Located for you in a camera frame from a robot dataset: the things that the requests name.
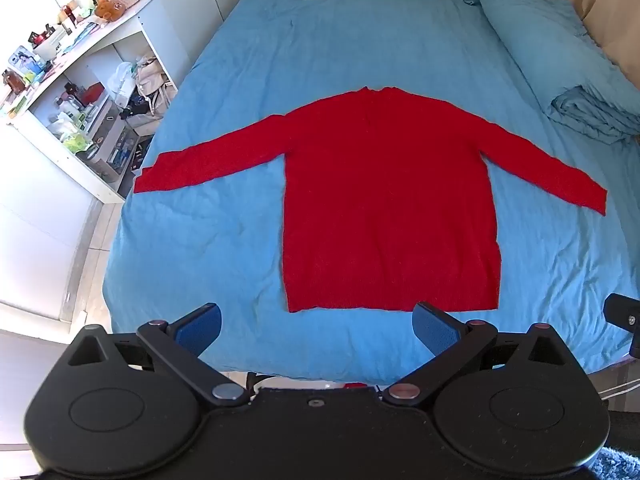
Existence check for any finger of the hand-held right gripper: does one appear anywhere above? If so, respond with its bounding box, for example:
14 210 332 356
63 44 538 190
604 292 640 358

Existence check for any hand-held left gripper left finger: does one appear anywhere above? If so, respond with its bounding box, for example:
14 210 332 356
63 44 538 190
65 302 249 408

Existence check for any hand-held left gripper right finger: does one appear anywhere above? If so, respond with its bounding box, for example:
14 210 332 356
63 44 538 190
381 301 576 406

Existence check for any red sweater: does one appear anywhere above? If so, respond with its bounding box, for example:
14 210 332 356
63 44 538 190
134 86 608 314

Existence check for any blue rug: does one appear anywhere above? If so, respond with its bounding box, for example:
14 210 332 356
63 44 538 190
592 447 640 480

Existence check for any green packet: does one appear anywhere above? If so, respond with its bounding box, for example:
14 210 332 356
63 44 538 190
62 130 93 153

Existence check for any beige bag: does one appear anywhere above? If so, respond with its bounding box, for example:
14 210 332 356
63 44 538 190
132 55 178 121

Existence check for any red box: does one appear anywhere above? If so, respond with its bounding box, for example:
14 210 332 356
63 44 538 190
80 82 106 106

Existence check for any white plastic bag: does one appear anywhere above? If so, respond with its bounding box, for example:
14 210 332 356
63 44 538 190
107 60 138 106

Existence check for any rolled blue duvet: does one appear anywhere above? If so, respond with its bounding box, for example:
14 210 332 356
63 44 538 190
447 0 640 146

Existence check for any white shelf unit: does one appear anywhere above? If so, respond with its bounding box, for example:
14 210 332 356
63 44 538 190
0 0 181 206

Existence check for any bed with blue sheet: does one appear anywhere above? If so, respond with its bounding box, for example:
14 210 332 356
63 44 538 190
102 0 640 381

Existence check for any white wardrobe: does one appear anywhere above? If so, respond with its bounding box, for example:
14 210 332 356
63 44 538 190
140 0 246 86

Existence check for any orange plush toy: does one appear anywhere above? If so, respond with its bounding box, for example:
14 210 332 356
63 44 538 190
95 0 126 22

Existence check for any wooden bed frame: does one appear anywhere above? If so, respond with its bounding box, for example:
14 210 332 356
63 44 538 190
552 0 640 81

